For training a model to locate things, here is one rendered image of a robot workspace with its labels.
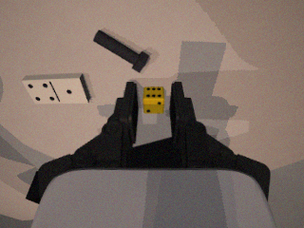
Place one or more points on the dark grey bolt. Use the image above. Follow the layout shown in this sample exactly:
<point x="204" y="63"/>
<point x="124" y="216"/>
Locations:
<point x="137" y="60"/>

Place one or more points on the yellow die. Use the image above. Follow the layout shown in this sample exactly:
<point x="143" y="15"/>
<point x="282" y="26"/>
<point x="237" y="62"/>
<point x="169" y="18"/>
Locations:
<point x="153" y="99"/>

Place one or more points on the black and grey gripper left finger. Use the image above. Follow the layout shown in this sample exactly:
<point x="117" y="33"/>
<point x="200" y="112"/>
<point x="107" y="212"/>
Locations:
<point x="107" y="149"/>

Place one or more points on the white domino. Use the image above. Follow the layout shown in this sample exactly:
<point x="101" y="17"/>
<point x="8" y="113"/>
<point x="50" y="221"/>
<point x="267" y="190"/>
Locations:
<point x="67" y="88"/>

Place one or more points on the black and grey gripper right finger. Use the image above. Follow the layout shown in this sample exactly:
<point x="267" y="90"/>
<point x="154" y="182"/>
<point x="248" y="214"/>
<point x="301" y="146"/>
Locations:
<point x="200" y="150"/>

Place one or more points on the dark grey hex nut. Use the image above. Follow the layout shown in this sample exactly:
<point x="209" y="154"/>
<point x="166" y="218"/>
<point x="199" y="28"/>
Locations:
<point x="110" y="118"/>

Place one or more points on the black three-compartment bin rack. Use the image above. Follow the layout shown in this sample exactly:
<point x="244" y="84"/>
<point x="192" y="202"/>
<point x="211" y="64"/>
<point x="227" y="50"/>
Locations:
<point x="158" y="154"/>

